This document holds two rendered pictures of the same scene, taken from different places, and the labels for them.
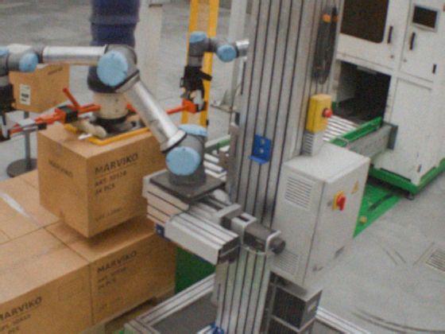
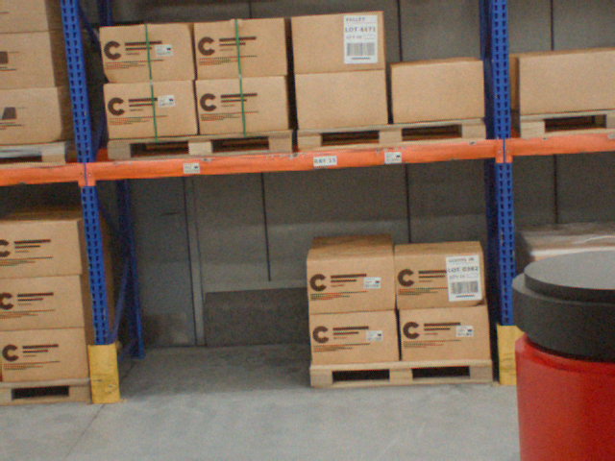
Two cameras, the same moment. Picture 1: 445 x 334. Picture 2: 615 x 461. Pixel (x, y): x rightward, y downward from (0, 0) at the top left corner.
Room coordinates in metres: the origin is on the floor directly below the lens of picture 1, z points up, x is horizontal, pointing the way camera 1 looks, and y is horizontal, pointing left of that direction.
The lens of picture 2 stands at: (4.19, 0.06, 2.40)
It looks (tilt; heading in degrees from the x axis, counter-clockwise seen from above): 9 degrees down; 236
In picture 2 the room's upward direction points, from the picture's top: 4 degrees counter-clockwise
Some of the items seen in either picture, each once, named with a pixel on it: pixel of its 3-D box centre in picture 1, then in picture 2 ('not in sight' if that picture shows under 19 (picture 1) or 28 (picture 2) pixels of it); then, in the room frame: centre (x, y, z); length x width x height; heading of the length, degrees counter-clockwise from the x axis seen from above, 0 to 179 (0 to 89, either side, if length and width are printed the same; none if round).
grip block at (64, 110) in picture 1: (66, 114); not in sight; (2.22, 0.71, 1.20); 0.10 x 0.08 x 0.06; 52
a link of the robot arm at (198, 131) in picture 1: (190, 141); not in sight; (2.03, 0.14, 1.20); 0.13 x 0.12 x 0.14; 176
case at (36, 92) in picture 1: (25, 76); not in sight; (3.97, 1.62, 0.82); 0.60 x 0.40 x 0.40; 73
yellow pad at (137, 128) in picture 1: (121, 130); not in sight; (2.36, 0.48, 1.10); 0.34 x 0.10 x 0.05; 142
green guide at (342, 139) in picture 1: (340, 144); not in sight; (3.77, -0.84, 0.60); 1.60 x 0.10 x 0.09; 142
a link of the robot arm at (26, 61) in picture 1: (24, 61); not in sight; (1.97, 0.81, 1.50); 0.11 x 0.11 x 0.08; 86
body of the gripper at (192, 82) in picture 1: (192, 77); not in sight; (2.47, 0.18, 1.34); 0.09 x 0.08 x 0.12; 142
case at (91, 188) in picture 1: (108, 165); not in sight; (2.43, 0.56, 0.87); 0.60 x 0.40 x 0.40; 144
